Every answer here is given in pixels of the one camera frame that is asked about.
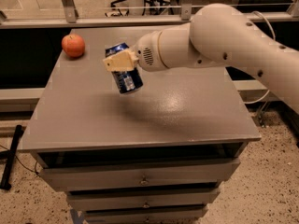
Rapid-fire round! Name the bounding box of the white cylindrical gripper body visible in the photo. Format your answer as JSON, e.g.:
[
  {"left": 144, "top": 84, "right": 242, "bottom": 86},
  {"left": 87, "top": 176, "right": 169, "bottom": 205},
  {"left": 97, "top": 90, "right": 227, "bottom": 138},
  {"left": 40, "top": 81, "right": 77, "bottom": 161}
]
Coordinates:
[{"left": 132, "top": 31, "right": 167, "bottom": 72}]

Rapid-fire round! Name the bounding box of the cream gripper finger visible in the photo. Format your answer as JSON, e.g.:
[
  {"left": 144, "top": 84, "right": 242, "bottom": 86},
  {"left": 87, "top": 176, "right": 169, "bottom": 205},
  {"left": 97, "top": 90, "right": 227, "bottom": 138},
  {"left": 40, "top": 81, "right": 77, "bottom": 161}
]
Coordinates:
[{"left": 103, "top": 49, "right": 139, "bottom": 72}]

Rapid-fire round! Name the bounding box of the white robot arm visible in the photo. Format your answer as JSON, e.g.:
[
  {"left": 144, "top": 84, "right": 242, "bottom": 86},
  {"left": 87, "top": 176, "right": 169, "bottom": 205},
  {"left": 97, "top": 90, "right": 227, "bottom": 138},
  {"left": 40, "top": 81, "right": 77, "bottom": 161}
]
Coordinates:
[{"left": 103, "top": 4, "right": 299, "bottom": 113}]

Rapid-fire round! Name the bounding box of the white cable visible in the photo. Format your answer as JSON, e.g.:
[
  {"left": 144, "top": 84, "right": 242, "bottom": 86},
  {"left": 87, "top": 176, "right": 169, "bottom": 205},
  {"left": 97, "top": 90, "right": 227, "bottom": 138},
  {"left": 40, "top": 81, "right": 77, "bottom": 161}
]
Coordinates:
[{"left": 242, "top": 10, "right": 278, "bottom": 105}]

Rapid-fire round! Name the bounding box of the blue pepsi can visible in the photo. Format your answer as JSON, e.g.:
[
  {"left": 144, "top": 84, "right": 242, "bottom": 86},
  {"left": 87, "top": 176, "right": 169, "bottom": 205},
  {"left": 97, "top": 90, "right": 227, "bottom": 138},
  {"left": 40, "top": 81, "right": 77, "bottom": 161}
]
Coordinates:
[{"left": 105, "top": 43, "right": 143, "bottom": 94}]

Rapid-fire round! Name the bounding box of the top grey drawer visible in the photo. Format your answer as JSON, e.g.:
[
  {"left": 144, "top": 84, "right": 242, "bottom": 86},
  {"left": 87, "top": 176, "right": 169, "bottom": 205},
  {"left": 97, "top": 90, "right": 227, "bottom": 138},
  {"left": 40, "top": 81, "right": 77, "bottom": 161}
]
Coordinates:
[{"left": 41, "top": 158, "right": 240, "bottom": 191}]

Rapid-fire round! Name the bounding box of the thin black floor cable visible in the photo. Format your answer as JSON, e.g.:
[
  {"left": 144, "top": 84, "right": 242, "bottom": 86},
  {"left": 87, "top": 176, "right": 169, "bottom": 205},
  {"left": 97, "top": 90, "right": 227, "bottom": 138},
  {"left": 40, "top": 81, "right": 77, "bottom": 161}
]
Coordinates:
[{"left": 0, "top": 144, "right": 41, "bottom": 175}]

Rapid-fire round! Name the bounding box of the grey metal railing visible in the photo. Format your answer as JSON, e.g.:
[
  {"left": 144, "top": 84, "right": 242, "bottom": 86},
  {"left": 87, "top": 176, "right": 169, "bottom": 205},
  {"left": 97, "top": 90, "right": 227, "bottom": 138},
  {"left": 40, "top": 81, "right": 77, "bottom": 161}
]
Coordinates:
[{"left": 0, "top": 0, "right": 298, "bottom": 29}]

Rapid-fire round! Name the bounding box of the grey drawer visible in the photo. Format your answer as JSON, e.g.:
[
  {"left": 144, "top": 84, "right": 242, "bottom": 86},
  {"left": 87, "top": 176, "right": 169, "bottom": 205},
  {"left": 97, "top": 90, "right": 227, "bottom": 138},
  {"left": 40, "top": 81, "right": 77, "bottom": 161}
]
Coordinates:
[
  {"left": 67, "top": 189, "right": 220, "bottom": 211},
  {"left": 85, "top": 205, "right": 207, "bottom": 224},
  {"left": 41, "top": 158, "right": 240, "bottom": 191}
]

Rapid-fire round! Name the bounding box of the bottom grey drawer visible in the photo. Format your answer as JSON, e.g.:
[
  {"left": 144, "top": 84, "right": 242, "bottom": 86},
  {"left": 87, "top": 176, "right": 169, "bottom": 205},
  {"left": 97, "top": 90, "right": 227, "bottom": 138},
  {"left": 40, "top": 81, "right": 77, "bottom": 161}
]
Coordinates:
[{"left": 85, "top": 205, "right": 207, "bottom": 224}]

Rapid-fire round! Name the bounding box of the black bar on floor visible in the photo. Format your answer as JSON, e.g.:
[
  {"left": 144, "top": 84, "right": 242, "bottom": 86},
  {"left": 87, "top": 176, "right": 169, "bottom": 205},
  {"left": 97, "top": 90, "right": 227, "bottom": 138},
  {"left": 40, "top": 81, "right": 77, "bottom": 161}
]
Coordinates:
[{"left": 0, "top": 125, "right": 23, "bottom": 190}]

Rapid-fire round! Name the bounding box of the middle grey drawer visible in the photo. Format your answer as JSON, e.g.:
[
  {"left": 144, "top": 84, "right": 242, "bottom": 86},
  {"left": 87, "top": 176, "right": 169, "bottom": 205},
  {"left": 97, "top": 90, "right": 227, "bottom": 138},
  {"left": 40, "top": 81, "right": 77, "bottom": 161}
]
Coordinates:
[{"left": 67, "top": 189, "right": 220, "bottom": 211}]

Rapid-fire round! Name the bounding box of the grey drawer cabinet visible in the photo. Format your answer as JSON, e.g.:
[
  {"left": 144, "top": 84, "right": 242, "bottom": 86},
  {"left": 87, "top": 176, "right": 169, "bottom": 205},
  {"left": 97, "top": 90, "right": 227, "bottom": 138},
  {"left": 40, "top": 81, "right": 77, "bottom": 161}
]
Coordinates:
[{"left": 19, "top": 24, "right": 262, "bottom": 224}]

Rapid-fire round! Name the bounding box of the orange fruit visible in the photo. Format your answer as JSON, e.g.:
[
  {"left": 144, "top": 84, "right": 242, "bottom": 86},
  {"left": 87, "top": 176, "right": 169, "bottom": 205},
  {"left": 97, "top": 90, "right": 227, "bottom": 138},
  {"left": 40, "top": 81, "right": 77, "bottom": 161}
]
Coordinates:
[{"left": 62, "top": 34, "right": 85, "bottom": 58}]

